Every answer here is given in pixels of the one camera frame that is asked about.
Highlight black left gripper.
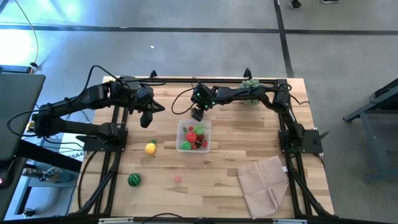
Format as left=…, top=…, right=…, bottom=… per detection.
left=129, top=98, right=166, bottom=129

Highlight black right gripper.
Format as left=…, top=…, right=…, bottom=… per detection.
left=190, top=85, right=220, bottom=123

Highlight light green toy cabbage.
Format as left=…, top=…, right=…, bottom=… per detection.
left=193, top=124, right=208, bottom=136

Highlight clear plastic tupperware container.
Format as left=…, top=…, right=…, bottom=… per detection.
left=175, top=119, right=213, bottom=154

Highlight yellow toy pineapple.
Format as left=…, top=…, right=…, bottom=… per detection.
left=144, top=139, right=157, bottom=156

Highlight green potted plant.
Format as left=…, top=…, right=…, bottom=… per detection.
left=238, top=78, right=265, bottom=107

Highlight striped green toy watermelon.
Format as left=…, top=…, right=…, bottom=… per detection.
left=127, top=173, right=142, bottom=188

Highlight white paper box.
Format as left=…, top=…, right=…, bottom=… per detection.
left=58, top=132, right=91, bottom=162

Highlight beige folded cloth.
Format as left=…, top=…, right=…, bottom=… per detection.
left=236, top=155, right=290, bottom=220

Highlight black desk beam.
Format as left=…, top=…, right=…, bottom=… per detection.
left=14, top=139, right=83, bottom=174

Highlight silver metal tool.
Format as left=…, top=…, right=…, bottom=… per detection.
left=21, top=166, right=74, bottom=187

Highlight dark grey monitor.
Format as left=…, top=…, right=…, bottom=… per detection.
left=0, top=72, right=47, bottom=162

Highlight blue-grey metal cart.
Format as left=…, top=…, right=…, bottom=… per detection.
left=343, top=77, right=398, bottom=183

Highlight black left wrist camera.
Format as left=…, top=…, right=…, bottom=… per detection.
left=136, top=84, right=155, bottom=101

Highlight black aluminium table frame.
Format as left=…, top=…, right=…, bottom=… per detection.
left=67, top=67, right=336, bottom=224

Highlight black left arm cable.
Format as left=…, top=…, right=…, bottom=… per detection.
left=65, top=64, right=168, bottom=105

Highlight black floor cable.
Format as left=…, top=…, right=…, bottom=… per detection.
left=76, top=150, right=98, bottom=210

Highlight silver metal bracket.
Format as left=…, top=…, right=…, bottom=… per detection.
left=272, top=218, right=308, bottom=224
left=98, top=217, right=134, bottom=224

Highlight yellow hanging cable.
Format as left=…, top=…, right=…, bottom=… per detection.
left=14, top=0, right=40, bottom=74

